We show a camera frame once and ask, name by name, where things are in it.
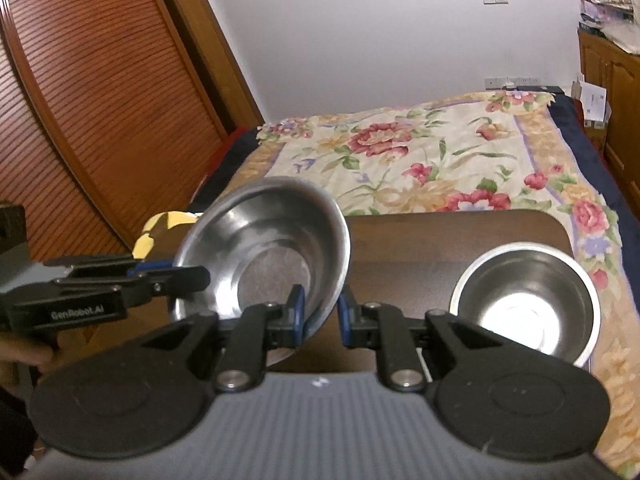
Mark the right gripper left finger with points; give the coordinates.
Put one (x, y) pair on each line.
(151, 391)

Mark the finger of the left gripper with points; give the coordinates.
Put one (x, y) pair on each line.
(115, 263)
(123, 287)

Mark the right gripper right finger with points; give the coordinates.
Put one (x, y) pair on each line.
(490, 392)

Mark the medium steel bowl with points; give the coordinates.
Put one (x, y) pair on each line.
(259, 241)

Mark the person left hand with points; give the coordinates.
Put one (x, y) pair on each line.
(15, 349)

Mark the yellow plush toy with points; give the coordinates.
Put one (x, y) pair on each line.
(163, 234)

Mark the small steel bowl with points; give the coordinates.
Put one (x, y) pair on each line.
(535, 295)

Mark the wooden louvered wardrobe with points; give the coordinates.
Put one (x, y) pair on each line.
(112, 111)

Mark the floral bed blanket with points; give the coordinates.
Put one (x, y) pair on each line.
(482, 151)

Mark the white paper card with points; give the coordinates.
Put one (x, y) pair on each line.
(593, 100)

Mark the wooden sideboard cabinet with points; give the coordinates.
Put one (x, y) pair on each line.
(608, 66)

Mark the stack of folded cloths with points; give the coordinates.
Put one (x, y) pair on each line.
(595, 14)

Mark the wall power strip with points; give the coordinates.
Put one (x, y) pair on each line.
(494, 83)

